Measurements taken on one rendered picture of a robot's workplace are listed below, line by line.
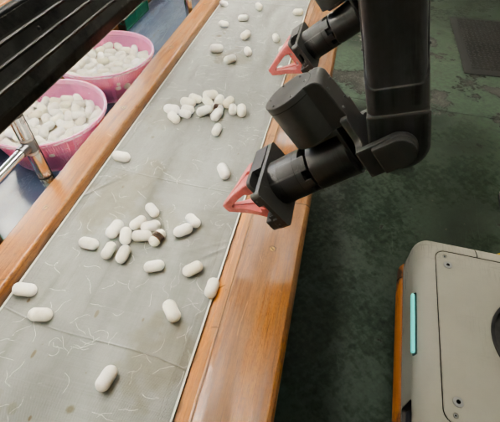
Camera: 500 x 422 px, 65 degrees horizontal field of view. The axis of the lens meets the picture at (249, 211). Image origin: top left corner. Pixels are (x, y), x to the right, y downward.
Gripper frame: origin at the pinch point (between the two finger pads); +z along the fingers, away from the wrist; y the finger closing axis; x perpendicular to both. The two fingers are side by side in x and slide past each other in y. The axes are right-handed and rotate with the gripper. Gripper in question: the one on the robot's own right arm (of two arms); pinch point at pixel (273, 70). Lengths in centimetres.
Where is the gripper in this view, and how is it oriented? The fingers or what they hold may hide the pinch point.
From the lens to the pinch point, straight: 86.4
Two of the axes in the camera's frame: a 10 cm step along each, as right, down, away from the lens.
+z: -7.4, 3.1, 6.0
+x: 6.3, 6.1, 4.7
